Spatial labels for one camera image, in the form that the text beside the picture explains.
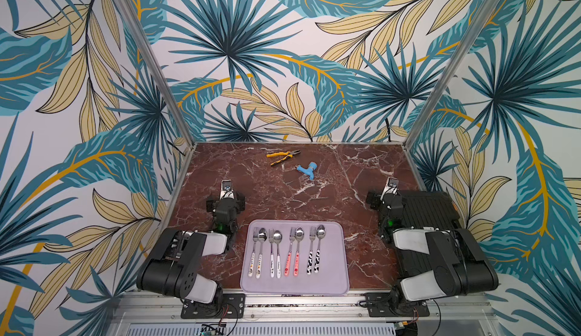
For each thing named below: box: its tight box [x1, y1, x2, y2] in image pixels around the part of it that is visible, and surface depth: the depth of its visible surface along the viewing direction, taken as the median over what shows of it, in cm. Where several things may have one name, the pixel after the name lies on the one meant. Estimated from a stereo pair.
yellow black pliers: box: [266, 149, 302, 166], surface depth 116 cm
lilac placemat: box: [239, 219, 350, 296], surface depth 84 cm
